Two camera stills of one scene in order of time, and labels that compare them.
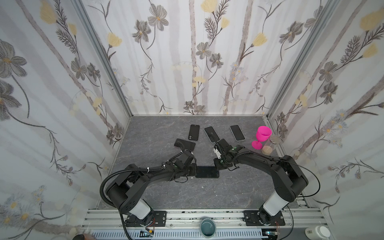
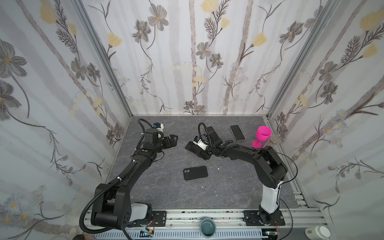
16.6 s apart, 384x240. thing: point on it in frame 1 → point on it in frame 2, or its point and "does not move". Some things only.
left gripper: (193, 166) → (173, 142)
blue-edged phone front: (237, 132) does not move
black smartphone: (194, 132) → (195, 172)
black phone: (237, 132) does not move
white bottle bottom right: (319, 232) does not move
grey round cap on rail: (208, 228) does not move
